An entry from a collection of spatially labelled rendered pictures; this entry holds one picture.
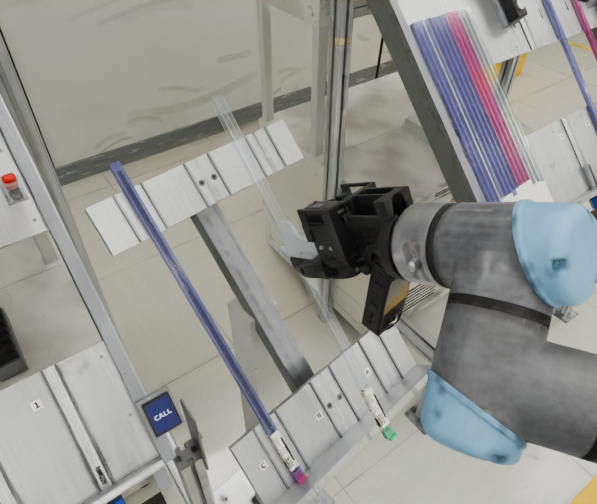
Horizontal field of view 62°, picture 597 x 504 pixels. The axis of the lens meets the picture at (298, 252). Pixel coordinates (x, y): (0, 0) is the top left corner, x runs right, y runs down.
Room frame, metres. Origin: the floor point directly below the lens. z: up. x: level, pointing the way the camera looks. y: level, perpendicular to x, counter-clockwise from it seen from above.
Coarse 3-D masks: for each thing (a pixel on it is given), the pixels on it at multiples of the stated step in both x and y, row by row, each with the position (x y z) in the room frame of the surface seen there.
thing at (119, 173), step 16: (128, 176) 0.55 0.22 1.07; (128, 192) 0.53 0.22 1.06; (144, 208) 0.52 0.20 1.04; (144, 224) 0.51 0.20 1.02; (160, 240) 0.50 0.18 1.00; (176, 272) 0.47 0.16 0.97; (192, 288) 0.46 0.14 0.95; (192, 304) 0.44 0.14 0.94; (208, 320) 0.43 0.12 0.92; (224, 352) 0.41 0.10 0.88; (240, 368) 0.40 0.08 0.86; (240, 384) 0.38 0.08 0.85; (256, 400) 0.37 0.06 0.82; (256, 416) 0.36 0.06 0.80; (272, 432) 0.34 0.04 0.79
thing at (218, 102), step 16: (224, 112) 0.56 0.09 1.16; (224, 128) 0.55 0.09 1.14; (240, 144) 0.53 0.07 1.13; (256, 176) 0.51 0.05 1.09; (272, 208) 0.49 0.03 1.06; (320, 288) 0.44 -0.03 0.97; (320, 304) 0.43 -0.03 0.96; (336, 320) 0.42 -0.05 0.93; (336, 336) 0.40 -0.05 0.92; (352, 352) 0.40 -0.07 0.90; (352, 368) 0.38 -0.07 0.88; (368, 384) 0.37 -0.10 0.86; (384, 432) 0.33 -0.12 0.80
